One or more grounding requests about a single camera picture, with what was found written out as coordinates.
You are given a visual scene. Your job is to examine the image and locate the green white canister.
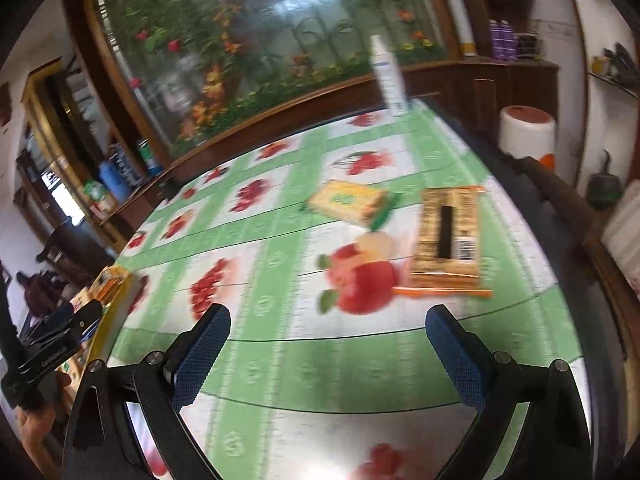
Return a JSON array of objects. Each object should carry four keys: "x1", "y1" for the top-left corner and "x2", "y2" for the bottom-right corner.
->
[{"x1": 81, "y1": 179, "x2": 119, "y2": 217}]

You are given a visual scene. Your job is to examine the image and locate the yellow cardboard box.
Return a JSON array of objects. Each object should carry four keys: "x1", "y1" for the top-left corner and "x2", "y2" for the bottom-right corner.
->
[{"x1": 55, "y1": 265, "x2": 135, "y2": 391}]

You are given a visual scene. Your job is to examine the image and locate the purple bottle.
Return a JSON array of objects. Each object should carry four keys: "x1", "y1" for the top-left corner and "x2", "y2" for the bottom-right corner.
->
[
  {"x1": 488, "y1": 19, "x2": 505, "y2": 61},
  {"x1": 502, "y1": 20, "x2": 519, "y2": 62}
]

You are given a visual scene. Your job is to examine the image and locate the green can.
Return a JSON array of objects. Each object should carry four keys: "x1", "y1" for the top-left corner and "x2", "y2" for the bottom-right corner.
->
[{"x1": 136, "y1": 139, "x2": 162, "y2": 177}]

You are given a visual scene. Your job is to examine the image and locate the white spray bottle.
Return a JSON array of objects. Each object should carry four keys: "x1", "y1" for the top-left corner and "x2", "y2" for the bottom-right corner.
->
[{"x1": 369, "y1": 35, "x2": 411, "y2": 117}]

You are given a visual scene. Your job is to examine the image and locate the dark green kettle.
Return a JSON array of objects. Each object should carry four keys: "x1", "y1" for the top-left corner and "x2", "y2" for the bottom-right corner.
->
[{"x1": 585, "y1": 149, "x2": 624, "y2": 207}]

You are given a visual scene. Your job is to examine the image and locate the floral aquarium panel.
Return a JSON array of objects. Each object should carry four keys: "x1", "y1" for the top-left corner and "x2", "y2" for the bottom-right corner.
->
[{"x1": 92, "y1": 0, "x2": 458, "y2": 158}]

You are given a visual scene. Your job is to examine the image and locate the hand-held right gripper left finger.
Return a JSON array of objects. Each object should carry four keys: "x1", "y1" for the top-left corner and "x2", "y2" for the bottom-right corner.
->
[{"x1": 62, "y1": 302, "x2": 232, "y2": 480}]

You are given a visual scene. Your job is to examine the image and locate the white yellow roll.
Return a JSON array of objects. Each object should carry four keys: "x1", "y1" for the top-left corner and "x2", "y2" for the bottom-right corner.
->
[{"x1": 432, "y1": 0, "x2": 478, "y2": 59}]

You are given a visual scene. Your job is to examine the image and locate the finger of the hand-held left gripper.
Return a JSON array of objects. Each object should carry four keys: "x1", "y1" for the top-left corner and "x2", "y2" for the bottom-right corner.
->
[{"x1": 27, "y1": 299, "x2": 104, "y2": 349}]

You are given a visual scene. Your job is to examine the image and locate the orange barcode cracker packet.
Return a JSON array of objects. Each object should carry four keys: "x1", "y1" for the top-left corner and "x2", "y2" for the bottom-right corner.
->
[{"x1": 391, "y1": 185, "x2": 495, "y2": 300}]

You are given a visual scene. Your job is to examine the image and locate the blue jug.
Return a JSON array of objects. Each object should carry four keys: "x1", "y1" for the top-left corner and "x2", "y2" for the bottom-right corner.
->
[{"x1": 98, "y1": 159, "x2": 132, "y2": 201}]

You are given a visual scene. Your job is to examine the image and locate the white bucket red lid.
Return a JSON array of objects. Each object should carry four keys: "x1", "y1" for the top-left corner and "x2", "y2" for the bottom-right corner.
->
[{"x1": 498, "y1": 104, "x2": 558, "y2": 161}]

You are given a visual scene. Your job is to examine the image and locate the wire basket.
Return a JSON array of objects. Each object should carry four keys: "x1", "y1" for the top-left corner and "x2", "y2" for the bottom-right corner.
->
[{"x1": 516, "y1": 31, "x2": 545, "y2": 59}]

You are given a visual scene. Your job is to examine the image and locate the green fruit print tablecloth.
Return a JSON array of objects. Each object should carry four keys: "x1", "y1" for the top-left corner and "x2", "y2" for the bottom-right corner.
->
[{"x1": 102, "y1": 97, "x2": 601, "y2": 480}]

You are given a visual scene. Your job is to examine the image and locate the wooden cabinet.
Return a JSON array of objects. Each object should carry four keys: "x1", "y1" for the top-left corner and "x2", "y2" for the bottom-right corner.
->
[{"x1": 107, "y1": 57, "x2": 561, "y2": 241}]

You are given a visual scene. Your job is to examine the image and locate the wall shelf with tools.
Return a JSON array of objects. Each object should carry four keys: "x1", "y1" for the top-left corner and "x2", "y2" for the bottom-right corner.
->
[{"x1": 589, "y1": 41, "x2": 640, "y2": 98}]

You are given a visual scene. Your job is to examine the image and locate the person's left hand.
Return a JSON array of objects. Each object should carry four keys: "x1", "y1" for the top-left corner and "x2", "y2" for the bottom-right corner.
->
[{"x1": 15, "y1": 374, "x2": 72, "y2": 467}]

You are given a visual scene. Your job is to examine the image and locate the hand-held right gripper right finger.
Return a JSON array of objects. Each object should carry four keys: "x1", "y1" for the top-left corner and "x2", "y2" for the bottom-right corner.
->
[{"x1": 425, "y1": 304, "x2": 593, "y2": 480}]

